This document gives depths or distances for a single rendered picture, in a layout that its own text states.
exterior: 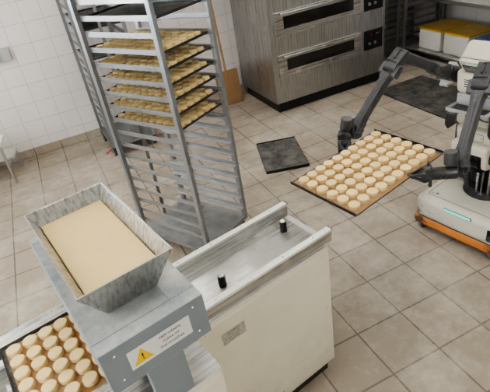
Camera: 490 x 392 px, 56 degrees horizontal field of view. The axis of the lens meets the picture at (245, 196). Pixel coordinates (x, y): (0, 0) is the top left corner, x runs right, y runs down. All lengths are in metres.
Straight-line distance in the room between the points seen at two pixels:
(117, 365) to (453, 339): 1.92
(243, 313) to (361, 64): 4.41
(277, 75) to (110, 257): 4.00
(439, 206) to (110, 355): 2.46
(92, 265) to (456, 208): 2.39
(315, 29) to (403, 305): 3.36
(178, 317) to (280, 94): 4.16
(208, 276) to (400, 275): 1.52
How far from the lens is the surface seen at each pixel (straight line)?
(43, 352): 1.84
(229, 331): 1.86
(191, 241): 3.30
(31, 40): 5.50
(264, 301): 1.89
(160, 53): 2.55
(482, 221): 3.17
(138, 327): 1.35
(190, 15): 2.95
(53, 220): 1.78
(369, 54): 5.89
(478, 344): 2.81
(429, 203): 3.31
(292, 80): 5.34
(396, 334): 2.77
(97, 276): 1.43
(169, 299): 1.39
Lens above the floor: 2.12
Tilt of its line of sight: 33 degrees down
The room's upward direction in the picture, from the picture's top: 10 degrees counter-clockwise
